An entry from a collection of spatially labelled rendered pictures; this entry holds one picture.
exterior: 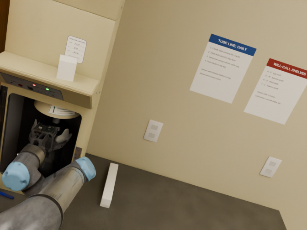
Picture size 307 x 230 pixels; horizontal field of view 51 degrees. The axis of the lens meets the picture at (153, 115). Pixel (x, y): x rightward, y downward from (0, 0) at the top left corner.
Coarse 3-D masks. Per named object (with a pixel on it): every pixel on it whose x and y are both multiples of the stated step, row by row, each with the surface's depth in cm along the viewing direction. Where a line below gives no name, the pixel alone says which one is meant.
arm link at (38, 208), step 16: (80, 160) 99; (64, 176) 86; (80, 176) 93; (48, 192) 74; (64, 192) 78; (16, 208) 63; (32, 208) 63; (48, 208) 65; (64, 208) 75; (0, 224) 59; (16, 224) 60; (32, 224) 61; (48, 224) 64
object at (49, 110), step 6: (36, 102) 118; (42, 102) 116; (36, 108) 117; (42, 108) 115; (48, 108) 115; (54, 108) 115; (60, 108) 115; (48, 114) 115; (54, 114) 115; (60, 114) 115; (66, 114) 116; (72, 114) 118; (78, 114) 121
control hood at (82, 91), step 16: (0, 64) 95; (16, 64) 98; (32, 64) 101; (0, 80) 105; (32, 80) 97; (48, 80) 96; (64, 80) 98; (80, 80) 102; (96, 80) 106; (64, 96) 103; (80, 96) 99
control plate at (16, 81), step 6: (0, 72) 98; (6, 78) 101; (12, 78) 100; (18, 78) 99; (12, 84) 105; (24, 84) 102; (30, 84) 101; (36, 84) 99; (36, 90) 105; (42, 90) 103; (48, 90) 101; (54, 90) 100; (54, 96) 105; (60, 96) 104
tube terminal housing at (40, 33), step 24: (24, 0) 97; (48, 0) 97; (24, 24) 100; (48, 24) 100; (72, 24) 99; (96, 24) 99; (24, 48) 104; (48, 48) 103; (96, 48) 102; (96, 72) 105; (48, 96) 110; (96, 96) 110
